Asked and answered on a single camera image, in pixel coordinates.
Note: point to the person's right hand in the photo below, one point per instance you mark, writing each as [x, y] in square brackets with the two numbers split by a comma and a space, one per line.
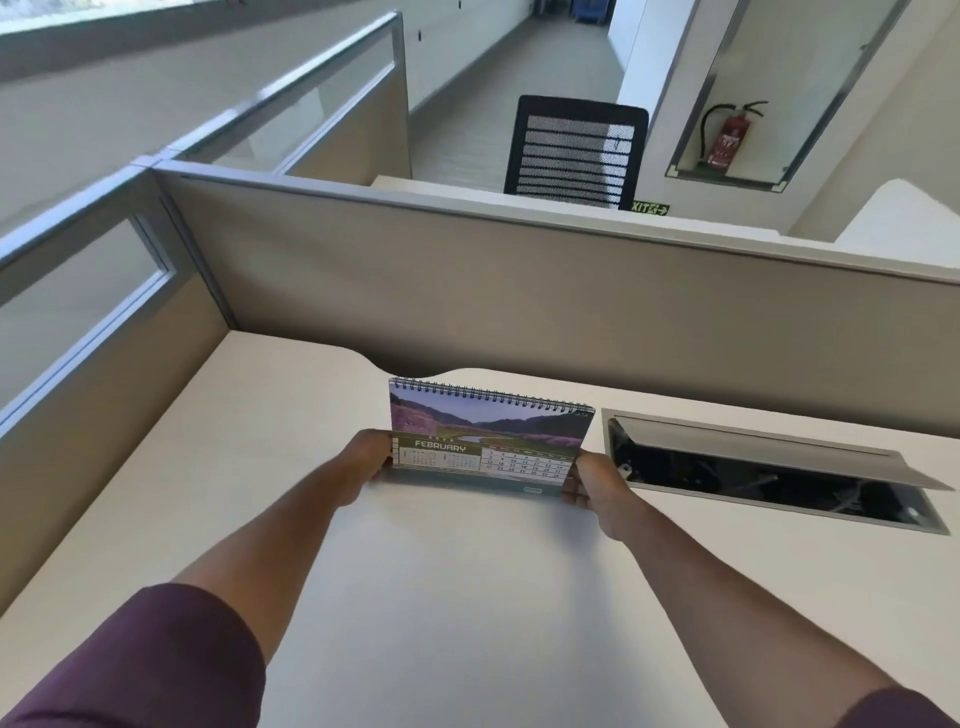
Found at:
[604, 491]

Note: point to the person's left hand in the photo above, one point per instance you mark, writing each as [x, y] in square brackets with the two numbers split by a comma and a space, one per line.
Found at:
[360, 465]

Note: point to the person's right thumb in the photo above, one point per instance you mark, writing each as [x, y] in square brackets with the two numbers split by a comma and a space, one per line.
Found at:
[589, 466]

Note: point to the person's left thumb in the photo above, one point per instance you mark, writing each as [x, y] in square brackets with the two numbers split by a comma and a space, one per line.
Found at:
[381, 448]

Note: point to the spiral-bound desk calendar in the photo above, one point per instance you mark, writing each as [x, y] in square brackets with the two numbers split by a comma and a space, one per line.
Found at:
[487, 439]

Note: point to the person's left forearm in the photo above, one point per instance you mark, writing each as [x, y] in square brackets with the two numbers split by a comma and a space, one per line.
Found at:
[255, 551]

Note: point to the person's right forearm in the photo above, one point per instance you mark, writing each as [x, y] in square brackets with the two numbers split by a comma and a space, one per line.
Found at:
[739, 607]

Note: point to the beige cubicle partition panel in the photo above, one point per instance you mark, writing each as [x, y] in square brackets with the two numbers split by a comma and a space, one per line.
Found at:
[570, 300]

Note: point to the green exit sign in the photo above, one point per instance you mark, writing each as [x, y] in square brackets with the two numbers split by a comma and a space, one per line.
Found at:
[650, 208]

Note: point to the black mesh office chair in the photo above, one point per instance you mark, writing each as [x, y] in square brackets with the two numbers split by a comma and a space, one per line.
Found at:
[574, 154]

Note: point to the glass-topped cubicle partition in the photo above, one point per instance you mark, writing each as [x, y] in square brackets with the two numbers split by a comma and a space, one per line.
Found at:
[97, 300]

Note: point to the purple left sleeve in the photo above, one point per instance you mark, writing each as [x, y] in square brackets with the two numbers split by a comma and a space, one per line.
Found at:
[142, 664]

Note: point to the purple sleeve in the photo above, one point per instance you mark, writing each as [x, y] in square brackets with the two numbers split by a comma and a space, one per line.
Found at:
[896, 711]
[142, 664]

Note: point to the red fire extinguisher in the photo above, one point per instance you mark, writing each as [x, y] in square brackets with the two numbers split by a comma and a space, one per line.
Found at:
[729, 141]

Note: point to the purple right sleeve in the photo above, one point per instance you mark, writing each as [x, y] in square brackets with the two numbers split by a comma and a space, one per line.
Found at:
[896, 711]

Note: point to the glass fire extinguisher cabinet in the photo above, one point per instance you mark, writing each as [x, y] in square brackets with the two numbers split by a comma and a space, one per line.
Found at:
[780, 94]

